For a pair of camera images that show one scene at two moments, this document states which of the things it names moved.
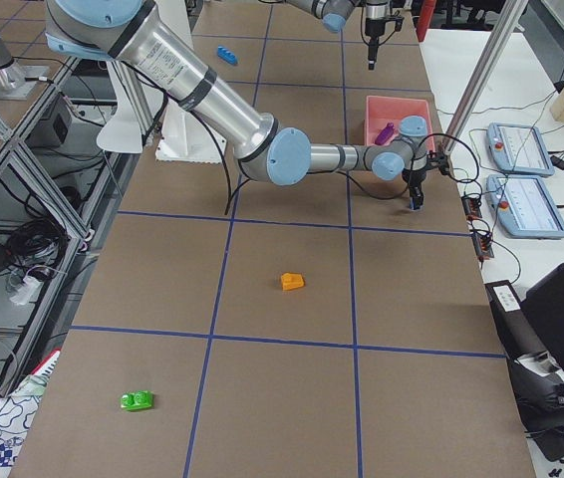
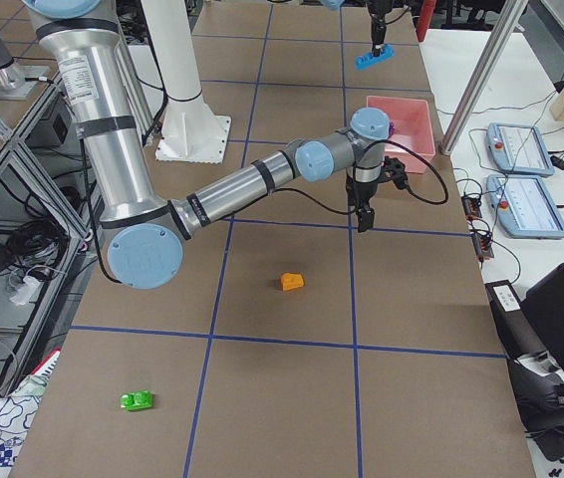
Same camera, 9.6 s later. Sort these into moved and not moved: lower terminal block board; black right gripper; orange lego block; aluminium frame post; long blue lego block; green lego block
Moved: black right gripper; long blue lego block
Not moved: aluminium frame post; orange lego block; lower terminal block board; green lego block
